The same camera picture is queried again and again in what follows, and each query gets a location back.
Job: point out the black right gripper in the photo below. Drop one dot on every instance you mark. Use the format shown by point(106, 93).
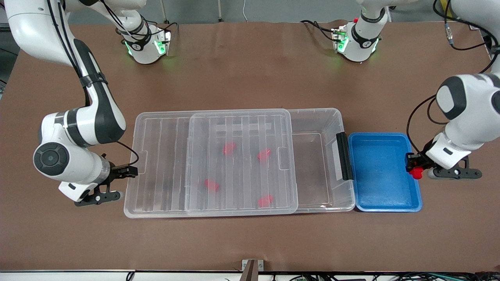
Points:
point(116, 172)

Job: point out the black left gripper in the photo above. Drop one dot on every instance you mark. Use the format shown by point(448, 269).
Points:
point(419, 159)

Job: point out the red block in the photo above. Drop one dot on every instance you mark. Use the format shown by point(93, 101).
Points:
point(265, 201)
point(229, 148)
point(264, 154)
point(416, 173)
point(211, 185)

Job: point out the clear plastic box lid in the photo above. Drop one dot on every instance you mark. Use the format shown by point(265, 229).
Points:
point(160, 175)

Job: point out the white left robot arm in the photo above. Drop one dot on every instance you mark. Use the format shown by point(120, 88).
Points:
point(476, 109)

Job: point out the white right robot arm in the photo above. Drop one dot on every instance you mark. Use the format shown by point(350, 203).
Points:
point(97, 117)

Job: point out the clear plastic storage box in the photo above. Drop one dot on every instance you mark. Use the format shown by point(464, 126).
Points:
point(316, 171)

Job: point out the blue plastic tray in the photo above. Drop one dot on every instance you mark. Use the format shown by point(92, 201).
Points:
point(383, 175)

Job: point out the white table edge rail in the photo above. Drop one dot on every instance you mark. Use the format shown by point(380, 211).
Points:
point(58, 276)

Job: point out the dark camera post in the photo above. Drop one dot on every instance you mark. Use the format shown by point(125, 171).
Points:
point(250, 273)

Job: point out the small metal bracket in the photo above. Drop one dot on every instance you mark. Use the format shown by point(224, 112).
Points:
point(261, 265)

